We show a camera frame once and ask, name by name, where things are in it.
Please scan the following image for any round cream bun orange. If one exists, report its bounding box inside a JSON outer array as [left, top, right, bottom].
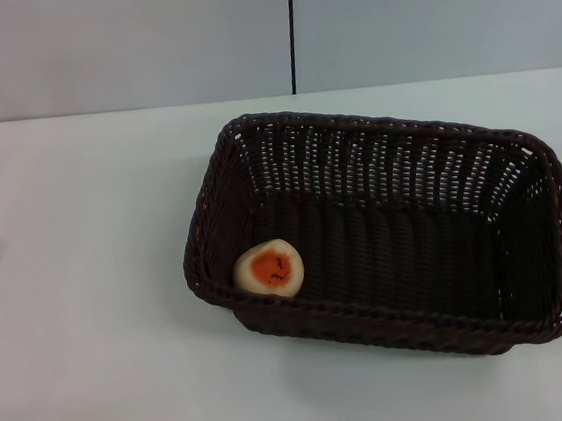
[[229, 235, 309, 305]]

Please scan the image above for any black woven plastic basket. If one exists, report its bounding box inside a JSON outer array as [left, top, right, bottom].
[[166, 80, 562, 387]]

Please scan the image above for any thin black cable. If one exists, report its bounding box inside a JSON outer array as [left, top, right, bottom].
[[282, 0, 306, 95]]

